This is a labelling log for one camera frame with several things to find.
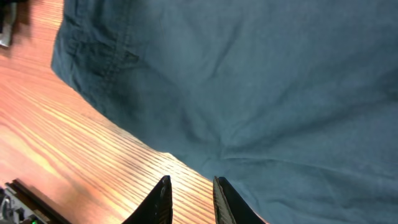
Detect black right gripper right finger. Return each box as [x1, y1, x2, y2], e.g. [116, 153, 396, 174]
[213, 177, 266, 224]

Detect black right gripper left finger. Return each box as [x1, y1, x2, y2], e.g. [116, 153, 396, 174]
[122, 175, 173, 224]

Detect blue shorts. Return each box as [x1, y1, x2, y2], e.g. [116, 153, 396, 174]
[52, 0, 397, 223]

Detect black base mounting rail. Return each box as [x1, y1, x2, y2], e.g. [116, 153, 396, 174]
[1, 179, 70, 224]

